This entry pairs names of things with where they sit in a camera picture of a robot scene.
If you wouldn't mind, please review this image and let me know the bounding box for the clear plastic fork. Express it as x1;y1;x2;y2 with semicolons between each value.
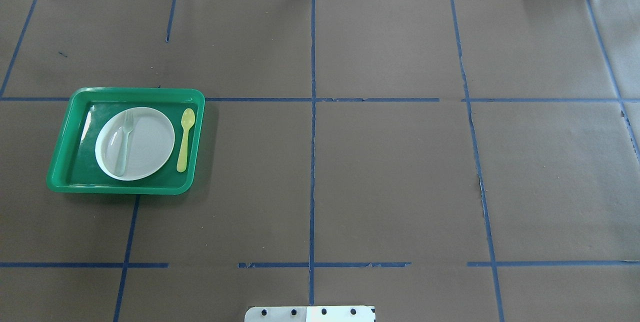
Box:
113;109;135;177

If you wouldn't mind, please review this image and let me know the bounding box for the yellow plastic spoon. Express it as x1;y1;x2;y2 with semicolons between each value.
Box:
176;108;196;173

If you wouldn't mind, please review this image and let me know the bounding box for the white round plate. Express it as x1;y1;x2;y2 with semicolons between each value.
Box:
94;107;175;182

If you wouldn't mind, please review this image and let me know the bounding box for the green plastic tray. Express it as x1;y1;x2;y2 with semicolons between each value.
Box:
46;87;205;195

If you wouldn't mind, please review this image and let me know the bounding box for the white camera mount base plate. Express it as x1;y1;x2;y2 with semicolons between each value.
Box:
244;305;377;322

